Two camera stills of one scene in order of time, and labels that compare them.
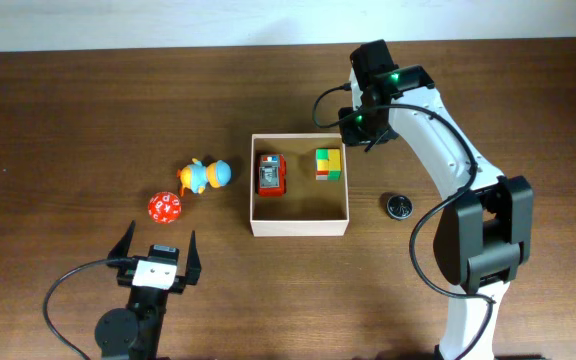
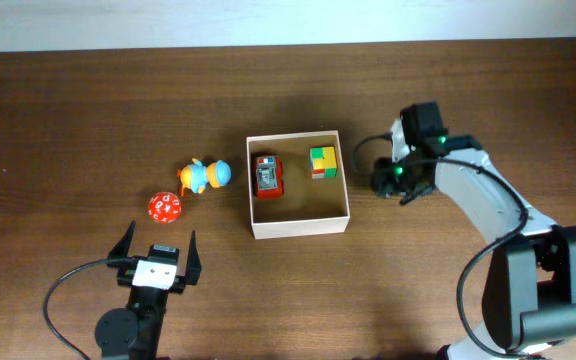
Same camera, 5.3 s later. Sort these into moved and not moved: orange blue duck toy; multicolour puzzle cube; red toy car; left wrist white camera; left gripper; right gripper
Moved: multicolour puzzle cube; right gripper
Not moved: orange blue duck toy; left wrist white camera; left gripper; red toy car
